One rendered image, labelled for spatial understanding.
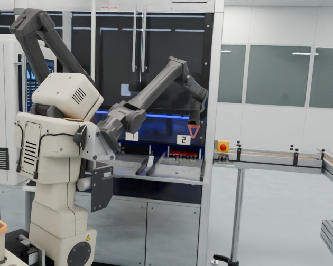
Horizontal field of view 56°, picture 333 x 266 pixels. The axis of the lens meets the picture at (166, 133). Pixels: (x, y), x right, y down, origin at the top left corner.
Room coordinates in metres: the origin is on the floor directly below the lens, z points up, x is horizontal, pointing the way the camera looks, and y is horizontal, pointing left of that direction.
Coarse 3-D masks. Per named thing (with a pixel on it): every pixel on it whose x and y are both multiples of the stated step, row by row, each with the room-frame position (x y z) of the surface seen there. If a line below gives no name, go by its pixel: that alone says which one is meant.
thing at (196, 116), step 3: (192, 111) 1.72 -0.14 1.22; (195, 111) 1.71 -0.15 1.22; (198, 111) 1.72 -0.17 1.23; (189, 114) 1.74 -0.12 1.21; (192, 114) 1.71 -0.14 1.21; (195, 114) 1.71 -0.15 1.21; (198, 114) 1.72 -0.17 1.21; (189, 117) 1.73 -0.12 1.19; (192, 117) 1.71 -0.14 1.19; (195, 117) 1.71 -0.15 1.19; (198, 117) 1.72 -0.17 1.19; (189, 120) 1.69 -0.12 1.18; (192, 120) 1.68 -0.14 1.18; (195, 120) 1.68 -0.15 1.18; (198, 120) 1.68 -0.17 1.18; (195, 123) 1.73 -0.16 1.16
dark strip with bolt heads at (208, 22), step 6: (210, 18) 1.96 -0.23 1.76; (210, 24) 1.96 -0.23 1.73; (210, 30) 1.96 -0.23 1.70; (204, 36) 1.97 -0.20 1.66; (210, 36) 1.96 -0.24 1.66; (204, 42) 1.97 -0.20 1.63; (210, 42) 1.96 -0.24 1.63; (204, 48) 1.97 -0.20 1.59; (204, 54) 1.97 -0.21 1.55; (204, 60) 1.97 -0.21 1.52; (204, 66) 1.97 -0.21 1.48; (204, 72) 1.97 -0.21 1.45; (204, 78) 1.97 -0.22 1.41; (204, 84) 1.97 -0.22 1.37
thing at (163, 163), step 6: (162, 156) 1.96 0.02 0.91; (156, 162) 1.78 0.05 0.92; (162, 162) 1.92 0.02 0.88; (168, 162) 1.92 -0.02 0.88; (174, 162) 1.93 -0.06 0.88; (180, 162) 1.94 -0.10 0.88; (192, 162) 1.95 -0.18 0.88; (198, 162) 1.96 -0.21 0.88; (156, 168) 1.74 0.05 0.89; (162, 168) 1.73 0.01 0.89; (168, 168) 1.73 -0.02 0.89; (174, 168) 1.72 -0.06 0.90; (180, 168) 1.72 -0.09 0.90; (186, 168) 1.71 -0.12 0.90; (192, 168) 1.71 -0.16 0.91; (198, 168) 1.70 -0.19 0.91
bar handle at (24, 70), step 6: (24, 54) 1.57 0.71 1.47; (24, 60) 1.57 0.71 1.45; (24, 66) 1.57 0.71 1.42; (24, 72) 1.57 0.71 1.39; (24, 78) 1.57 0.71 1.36; (24, 84) 1.57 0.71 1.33; (24, 90) 1.57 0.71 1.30; (24, 96) 1.57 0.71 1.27; (24, 102) 1.57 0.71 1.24; (24, 108) 1.57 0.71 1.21; (18, 162) 1.57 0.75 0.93
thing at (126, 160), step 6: (120, 156) 2.02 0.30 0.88; (126, 156) 2.03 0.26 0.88; (132, 156) 2.03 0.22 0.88; (138, 156) 2.04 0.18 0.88; (144, 156) 2.05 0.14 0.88; (108, 162) 1.78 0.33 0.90; (114, 162) 1.78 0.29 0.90; (120, 162) 1.77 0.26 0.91; (126, 162) 1.77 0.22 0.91; (132, 162) 1.76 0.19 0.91; (138, 162) 1.76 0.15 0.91; (144, 162) 1.83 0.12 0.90
